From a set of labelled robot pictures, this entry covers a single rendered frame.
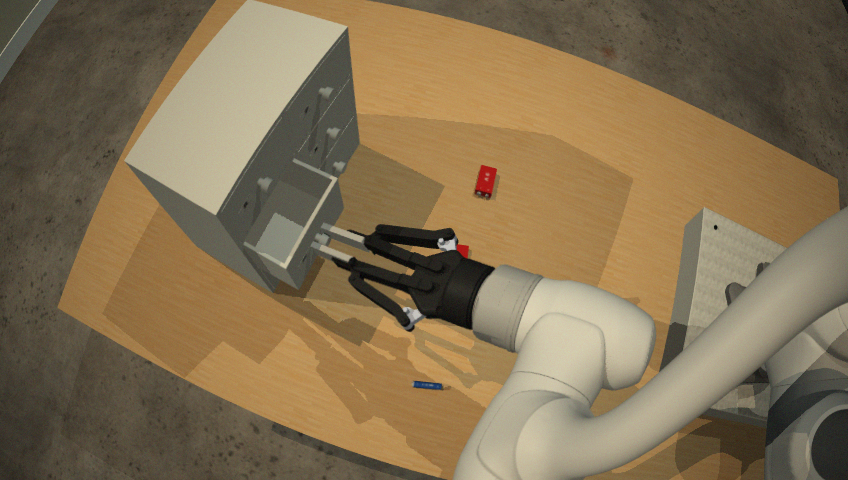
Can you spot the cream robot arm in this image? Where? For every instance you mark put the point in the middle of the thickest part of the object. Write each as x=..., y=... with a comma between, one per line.
x=576, y=339

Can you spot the small grey chest of drawers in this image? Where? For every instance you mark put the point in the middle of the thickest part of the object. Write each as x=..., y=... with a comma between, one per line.
x=200, y=141

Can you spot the red nine-volt battery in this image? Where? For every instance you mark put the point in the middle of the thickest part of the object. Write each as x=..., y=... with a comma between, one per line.
x=485, y=181

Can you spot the blue aaa battery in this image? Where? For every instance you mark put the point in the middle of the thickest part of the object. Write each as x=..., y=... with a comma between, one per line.
x=427, y=385

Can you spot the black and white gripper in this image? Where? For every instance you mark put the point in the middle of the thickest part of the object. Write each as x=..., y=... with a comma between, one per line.
x=444, y=284

